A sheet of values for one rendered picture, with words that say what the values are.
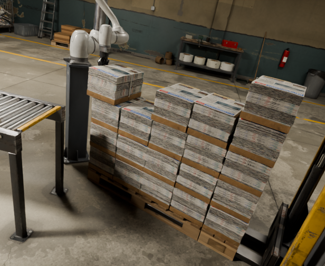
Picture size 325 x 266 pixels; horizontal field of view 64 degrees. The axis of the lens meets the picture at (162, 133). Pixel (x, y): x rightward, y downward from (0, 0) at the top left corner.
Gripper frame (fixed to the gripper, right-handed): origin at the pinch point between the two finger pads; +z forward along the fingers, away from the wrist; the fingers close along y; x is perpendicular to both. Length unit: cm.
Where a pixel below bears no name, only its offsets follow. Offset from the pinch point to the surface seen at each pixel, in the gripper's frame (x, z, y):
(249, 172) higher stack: -141, 22, -18
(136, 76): -31.0, -7.5, 5.3
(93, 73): -8.1, -6.9, -20.6
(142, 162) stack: -63, 51, -18
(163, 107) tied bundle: -72, 0, -18
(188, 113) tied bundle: -91, -1, -18
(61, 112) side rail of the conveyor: -6, 20, -49
